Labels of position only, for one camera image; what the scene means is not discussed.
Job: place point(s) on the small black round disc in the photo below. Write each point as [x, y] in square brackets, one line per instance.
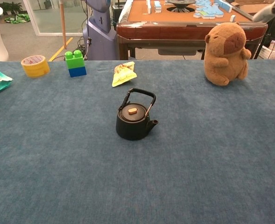
[137, 114]

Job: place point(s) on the blue mahjong tile pile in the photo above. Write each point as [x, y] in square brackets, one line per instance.
[207, 9]

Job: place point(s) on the white box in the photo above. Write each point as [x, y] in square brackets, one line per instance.
[272, 50]

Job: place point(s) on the black cast iron teapot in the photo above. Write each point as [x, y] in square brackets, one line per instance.
[132, 130]

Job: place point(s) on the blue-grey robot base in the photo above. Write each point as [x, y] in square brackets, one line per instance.
[100, 35]

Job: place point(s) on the green bag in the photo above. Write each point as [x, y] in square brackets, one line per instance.
[20, 18]

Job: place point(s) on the yellow snack bag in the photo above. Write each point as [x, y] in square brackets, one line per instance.
[123, 75]

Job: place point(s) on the wooden pole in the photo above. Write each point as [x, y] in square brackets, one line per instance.
[62, 23]

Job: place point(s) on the green and blue toy block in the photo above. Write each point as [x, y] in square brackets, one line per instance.
[75, 64]

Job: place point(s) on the green potted plants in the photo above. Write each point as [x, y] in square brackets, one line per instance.
[4, 7]

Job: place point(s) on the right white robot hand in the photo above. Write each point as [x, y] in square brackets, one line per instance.
[266, 11]

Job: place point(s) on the brown capybara plush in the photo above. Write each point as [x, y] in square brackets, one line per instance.
[221, 58]

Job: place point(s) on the brown mahjong table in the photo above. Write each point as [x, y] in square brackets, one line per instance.
[174, 30]

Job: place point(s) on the blue table mat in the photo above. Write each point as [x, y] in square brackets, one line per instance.
[81, 163]

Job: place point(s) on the yellow tape roll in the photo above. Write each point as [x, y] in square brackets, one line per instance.
[35, 68]

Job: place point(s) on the black tripod stand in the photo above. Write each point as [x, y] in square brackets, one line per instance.
[264, 39]

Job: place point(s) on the white mahjong tile row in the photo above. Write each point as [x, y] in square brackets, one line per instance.
[157, 5]

